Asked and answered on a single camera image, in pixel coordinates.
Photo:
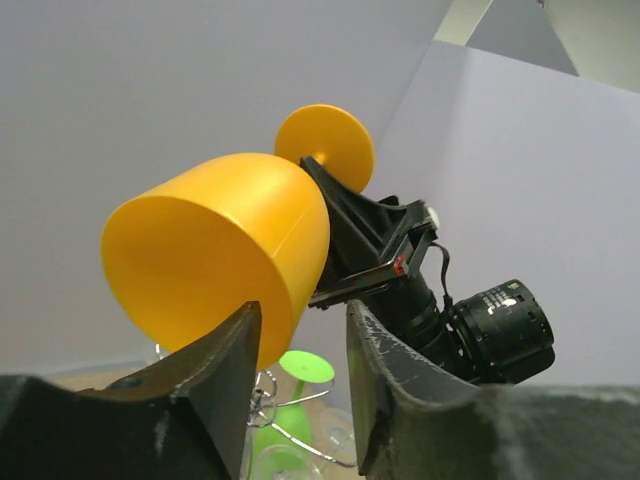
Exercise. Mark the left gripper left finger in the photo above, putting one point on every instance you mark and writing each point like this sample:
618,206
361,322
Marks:
183,417

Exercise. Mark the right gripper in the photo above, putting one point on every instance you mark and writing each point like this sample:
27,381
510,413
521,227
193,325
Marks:
375,254

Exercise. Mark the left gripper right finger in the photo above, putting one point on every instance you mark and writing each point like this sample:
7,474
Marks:
413,420

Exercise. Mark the clear wine glass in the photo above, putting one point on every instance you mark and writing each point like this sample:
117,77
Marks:
333,435

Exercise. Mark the green plastic goblet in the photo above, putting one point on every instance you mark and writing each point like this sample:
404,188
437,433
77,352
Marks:
281,461

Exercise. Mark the orange plastic goblet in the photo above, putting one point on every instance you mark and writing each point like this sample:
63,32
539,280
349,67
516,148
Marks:
181,257

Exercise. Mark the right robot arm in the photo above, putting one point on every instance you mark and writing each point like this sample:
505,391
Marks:
498,336

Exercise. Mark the chrome wine glass rack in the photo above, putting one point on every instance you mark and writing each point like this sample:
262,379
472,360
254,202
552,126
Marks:
287,422

